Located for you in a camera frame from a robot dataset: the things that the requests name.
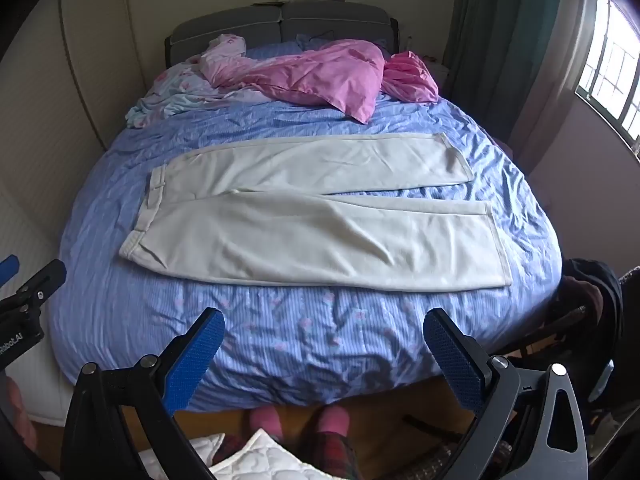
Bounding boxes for person's right foot pink sock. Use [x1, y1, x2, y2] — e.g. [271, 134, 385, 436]
[310, 406, 352, 435]

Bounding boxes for pink clothes pile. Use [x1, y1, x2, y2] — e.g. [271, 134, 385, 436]
[200, 39, 388, 125]

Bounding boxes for window with metal bars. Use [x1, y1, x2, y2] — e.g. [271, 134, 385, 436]
[575, 0, 640, 161]

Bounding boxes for white quilted cloth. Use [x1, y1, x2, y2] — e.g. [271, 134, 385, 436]
[139, 429, 328, 480]

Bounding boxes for person's left hand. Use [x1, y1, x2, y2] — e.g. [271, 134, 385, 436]
[6, 377, 40, 453]

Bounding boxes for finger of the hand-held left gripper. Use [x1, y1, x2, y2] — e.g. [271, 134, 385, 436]
[0, 258, 68, 321]
[0, 254, 20, 287]

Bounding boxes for light floral blanket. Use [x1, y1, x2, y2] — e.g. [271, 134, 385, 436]
[125, 34, 251, 128]

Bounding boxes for grey padded headboard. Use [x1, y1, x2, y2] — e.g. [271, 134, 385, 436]
[165, 1, 401, 68]

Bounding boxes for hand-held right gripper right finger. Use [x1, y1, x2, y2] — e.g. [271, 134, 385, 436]
[422, 307, 591, 480]

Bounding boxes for green curtain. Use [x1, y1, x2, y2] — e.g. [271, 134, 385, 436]
[442, 0, 601, 171]

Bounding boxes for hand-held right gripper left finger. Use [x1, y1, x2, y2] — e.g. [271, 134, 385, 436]
[60, 307, 226, 480]

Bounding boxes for dark clothes pile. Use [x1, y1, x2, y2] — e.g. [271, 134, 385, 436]
[550, 258, 626, 361]

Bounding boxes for white pants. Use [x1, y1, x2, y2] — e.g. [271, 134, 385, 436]
[118, 133, 512, 292]

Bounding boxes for bed with blue striped sheet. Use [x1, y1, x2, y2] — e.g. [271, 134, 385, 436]
[55, 35, 566, 413]

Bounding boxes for bright pink cloth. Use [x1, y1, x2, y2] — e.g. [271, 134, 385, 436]
[382, 52, 440, 104]

